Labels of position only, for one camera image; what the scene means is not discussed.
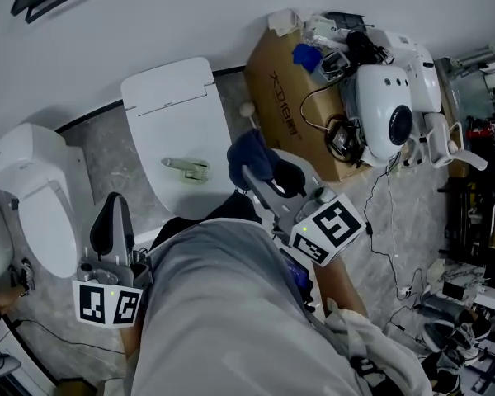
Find black power cable with adapter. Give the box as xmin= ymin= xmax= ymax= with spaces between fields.
xmin=362 ymin=154 xmax=426 ymax=304

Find person's right forearm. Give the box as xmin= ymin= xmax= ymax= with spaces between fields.
xmin=313 ymin=257 xmax=369 ymax=318

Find pale green scrub brush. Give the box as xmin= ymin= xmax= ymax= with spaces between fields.
xmin=160 ymin=157 xmax=211 ymax=183

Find black metal rack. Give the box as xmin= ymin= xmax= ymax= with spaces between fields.
xmin=436 ymin=171 xmax=495 ymax=271

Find dark blue knitted cloth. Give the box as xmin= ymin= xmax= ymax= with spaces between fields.
xmin=226 ymin=129 xmax=281 ymax=184

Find white handheld device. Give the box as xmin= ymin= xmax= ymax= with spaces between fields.
xmin=0 ymin=353 xmax=22 ymax=378

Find white crumpled cloth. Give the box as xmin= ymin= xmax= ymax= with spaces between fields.
xmin=267 ymin=9 xmax=304 ymax=36

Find person's white jacket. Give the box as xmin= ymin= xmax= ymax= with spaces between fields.
xmin=323 ymin=297 xmax=434 ymax=396

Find clear plastic bag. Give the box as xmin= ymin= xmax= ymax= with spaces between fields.
xmin=303 ymin=14 xmax=339 ymax=51

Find blue rag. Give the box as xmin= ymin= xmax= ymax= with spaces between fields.
xmin=292 ymin=43 xmax=323 ymax=73

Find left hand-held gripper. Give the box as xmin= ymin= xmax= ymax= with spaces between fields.
xmin=72 ymin=191 xmax=154 ymax=328

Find small grey bin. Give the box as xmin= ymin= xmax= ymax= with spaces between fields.
xmin=319 ymin=49 xmax=350 ymax=83

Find person's black trousers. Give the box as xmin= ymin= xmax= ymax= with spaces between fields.
xmin=150 ymin=191 xmax=263 ymax=251

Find white flat-lid smart toilet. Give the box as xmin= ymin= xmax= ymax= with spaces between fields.
xmin=120 ymin=57 xmax=234 ymax=218

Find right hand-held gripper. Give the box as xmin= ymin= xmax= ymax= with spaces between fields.
xmin=242 ymin=149 xmax=367 ymax=269

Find tan looped cable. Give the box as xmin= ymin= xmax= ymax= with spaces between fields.
xmin=299 ymin=84 xmax=343 ymax=134

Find large brown cardboard box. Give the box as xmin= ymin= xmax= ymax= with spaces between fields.
xmin=243 ymin=26 xmax=401 ymax=182

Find black recorder with screen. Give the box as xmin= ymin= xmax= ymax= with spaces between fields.
xmin=280 ymin=247 xmax=314 ymax=303

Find white armrest frame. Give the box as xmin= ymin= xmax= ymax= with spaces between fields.
xmin=403 ymin=112 xmax=488 ymax=172

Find thin black floor cable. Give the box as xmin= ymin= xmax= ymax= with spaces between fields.
xmin=7 ymin=319 xmax=125 ymax=355

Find person's left forearm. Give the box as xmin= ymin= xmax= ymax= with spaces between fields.
xmin=119 ymin=323 xmax=144 ymax=359

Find person's grey shirt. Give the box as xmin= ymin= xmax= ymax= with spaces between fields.
xmin=123 ymin=219 xmax=356 ymax=396

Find white ball-tipped stick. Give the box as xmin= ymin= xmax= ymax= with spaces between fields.
xmin=239 ymin=103 xmax=259 ymax=134

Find white one-piece tank toilet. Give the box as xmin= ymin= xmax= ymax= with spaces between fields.
xmin=0 ymin=122 xmax=95 ymax=280

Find black adapter with cables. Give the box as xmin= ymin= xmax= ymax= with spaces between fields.
xmin=325 ymin=120 xmax=362 ymax=164

